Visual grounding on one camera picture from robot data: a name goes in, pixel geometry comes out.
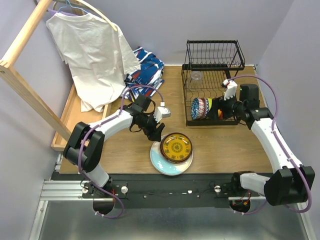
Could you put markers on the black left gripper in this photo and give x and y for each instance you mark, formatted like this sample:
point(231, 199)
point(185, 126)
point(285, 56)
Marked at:
point(152, 129)

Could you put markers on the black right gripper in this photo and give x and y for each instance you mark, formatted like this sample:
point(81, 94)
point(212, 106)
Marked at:
point(218, 103)

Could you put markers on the green bowl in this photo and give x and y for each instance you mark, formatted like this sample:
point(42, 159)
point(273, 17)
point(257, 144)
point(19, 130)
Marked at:
point(210, 102)

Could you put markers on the red patterned bowl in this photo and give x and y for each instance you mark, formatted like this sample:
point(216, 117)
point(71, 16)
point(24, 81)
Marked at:
point(199, 108)

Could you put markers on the yellow patterned dark-rimmed plate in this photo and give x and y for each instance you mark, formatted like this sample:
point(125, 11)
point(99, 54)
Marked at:
point(176, 147)

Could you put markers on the clear faceted drinking glass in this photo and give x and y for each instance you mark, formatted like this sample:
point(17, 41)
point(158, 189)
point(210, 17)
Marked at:
point(195, 81)

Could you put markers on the yellow bowl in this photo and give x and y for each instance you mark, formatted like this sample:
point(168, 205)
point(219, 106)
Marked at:
point(220, 114)

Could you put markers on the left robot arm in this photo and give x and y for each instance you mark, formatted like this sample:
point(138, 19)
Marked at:
point(85, 144)

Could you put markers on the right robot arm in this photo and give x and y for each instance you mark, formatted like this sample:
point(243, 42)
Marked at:
point(291, 181)

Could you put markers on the white and blue plate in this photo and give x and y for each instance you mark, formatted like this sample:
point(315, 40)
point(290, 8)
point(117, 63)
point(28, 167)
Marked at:
point(165, 167)

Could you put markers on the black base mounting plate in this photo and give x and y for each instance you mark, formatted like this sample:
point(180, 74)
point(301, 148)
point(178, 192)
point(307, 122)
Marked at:
point(188, 190)

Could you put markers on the blue patterned cloth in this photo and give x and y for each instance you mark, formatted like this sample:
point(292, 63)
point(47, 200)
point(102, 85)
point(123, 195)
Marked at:
point(150, 73)

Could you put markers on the white t-shirt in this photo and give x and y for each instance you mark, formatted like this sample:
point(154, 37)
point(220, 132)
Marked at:
point(99, 57)

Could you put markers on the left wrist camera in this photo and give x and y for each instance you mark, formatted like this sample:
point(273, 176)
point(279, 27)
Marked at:
point(160, 113)

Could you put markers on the black wire dish rack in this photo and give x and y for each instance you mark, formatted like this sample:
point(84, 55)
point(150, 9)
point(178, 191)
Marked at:
point(216, 60)

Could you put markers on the aluminium rail frame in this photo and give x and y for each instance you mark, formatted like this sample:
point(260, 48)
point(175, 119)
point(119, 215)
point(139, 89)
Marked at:
point(63, 213)

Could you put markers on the wooden clothes rack frame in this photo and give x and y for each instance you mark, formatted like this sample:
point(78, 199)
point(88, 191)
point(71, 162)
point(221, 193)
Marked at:
point(31, 66)

